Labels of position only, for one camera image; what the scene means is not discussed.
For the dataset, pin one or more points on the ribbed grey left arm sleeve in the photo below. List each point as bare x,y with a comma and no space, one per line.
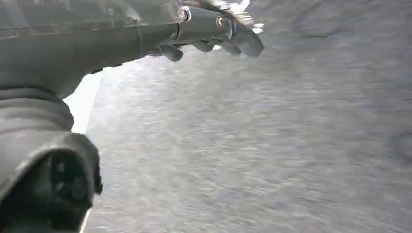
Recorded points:
32,112

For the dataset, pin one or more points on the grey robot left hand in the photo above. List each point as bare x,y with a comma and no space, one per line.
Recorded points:
80,38

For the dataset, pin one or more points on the white flat panel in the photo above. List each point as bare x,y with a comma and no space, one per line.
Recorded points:
84,103

